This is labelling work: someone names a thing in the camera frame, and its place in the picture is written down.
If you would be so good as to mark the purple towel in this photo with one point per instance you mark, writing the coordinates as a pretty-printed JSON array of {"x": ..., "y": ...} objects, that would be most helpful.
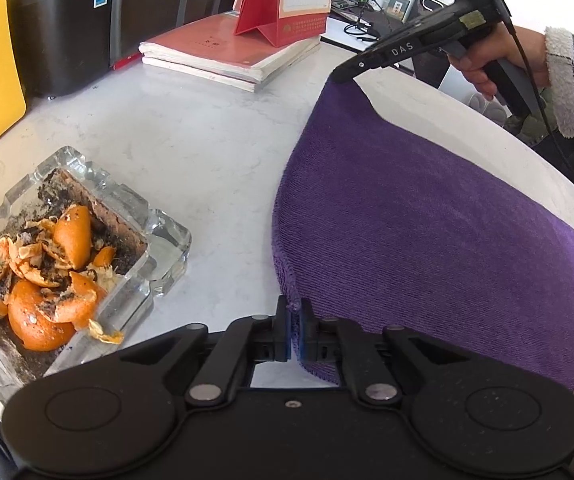
[{"x": 417, "y": 210}]

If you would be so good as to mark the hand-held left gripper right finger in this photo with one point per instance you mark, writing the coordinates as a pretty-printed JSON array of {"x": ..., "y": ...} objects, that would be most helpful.
[{"x": 307, "y": 330}]

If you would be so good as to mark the red desk calendar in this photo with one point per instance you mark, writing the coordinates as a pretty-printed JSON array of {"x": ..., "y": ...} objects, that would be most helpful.
[{"x": 302, "y": 30}]

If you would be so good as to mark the pile of orange peels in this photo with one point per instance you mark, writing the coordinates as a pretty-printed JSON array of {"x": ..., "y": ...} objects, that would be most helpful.
[{"x": 37, "y": 320}]

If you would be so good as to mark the person's right hand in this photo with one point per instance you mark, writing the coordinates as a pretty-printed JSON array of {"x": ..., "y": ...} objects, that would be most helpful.
[{"x": 527, "y": 50}]

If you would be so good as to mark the glass ashtray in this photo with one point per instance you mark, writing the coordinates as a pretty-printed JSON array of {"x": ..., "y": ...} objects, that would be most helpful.
[{"x": 157, "y": 240}]

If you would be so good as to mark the black printer with blue sticker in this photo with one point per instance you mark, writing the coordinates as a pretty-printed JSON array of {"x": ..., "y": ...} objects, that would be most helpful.
[{"x": 57, "y": 35}]

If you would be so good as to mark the green framed box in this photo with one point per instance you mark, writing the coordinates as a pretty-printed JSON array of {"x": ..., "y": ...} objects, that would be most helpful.
[{"x": 398, "y": 5}]

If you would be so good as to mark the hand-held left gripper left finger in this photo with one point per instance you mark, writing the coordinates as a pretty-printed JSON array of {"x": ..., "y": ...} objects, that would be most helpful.
[{"x": 283, "y": 330}]

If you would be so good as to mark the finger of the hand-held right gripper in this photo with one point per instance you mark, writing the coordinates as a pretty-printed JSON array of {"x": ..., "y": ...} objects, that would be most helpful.
[{"x": 354, "y": 69}]

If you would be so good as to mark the red cover book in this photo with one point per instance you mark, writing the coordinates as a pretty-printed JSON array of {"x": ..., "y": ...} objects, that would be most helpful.
[
  {"x": 207, "y": 42},
  {"x": 247, "y": 82}
]

